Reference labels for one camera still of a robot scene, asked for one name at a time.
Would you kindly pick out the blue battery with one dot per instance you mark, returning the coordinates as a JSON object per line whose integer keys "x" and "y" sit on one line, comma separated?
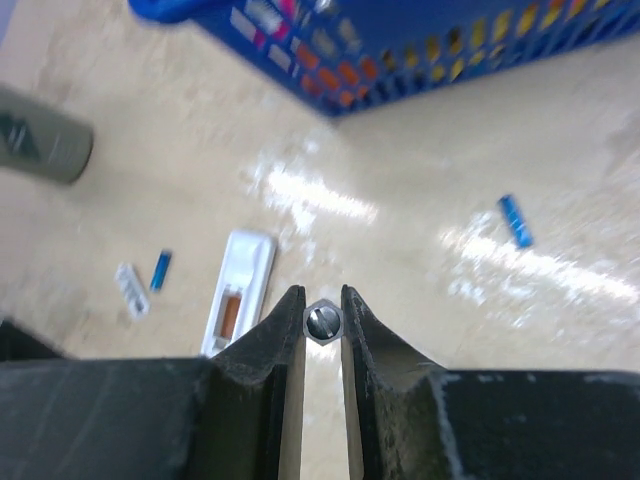
{"x": 160, "y": 271}
{"x": 515, "y": 221}

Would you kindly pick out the clear handled screwdriver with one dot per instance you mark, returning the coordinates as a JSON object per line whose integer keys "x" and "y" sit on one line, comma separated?
{"x": 323, "y": 322}

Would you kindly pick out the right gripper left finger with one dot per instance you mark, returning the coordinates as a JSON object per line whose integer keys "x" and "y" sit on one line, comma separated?
{"x": 237, "y": 415}

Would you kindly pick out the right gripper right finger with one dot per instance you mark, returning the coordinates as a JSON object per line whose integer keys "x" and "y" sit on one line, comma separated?
{"x": 410, "y": 418}

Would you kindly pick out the dark green sauce bottle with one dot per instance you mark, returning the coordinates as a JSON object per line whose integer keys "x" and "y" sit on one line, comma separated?
{"x": 40, "y": 140}

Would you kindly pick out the blue plastic shopping basket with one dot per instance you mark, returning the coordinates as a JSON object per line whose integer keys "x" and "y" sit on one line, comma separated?
{"x": 340, "y": 57}

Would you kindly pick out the white remote control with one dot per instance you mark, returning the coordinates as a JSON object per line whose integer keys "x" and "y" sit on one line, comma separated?
{"x": 240, "y": 290}

